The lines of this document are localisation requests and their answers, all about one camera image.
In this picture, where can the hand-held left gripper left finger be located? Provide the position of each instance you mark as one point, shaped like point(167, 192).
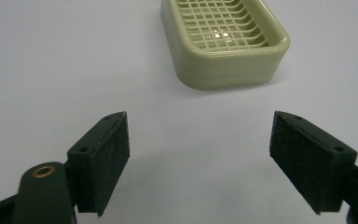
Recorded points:
point(101, 161)

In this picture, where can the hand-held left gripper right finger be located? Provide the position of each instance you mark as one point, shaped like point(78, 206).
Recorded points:
point(307, 161)

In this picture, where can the pale green soap dish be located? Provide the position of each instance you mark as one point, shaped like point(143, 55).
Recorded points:
point(223, 59)

